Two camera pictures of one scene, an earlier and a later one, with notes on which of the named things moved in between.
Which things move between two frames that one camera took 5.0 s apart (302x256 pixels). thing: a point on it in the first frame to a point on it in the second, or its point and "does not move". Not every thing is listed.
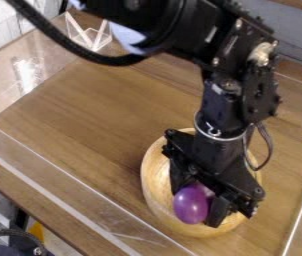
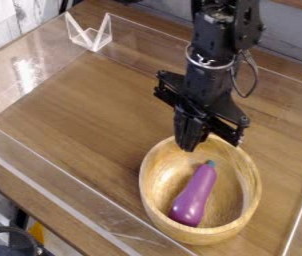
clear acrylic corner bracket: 92,39 does not move
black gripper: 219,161 to 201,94
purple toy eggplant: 190,203 does not move
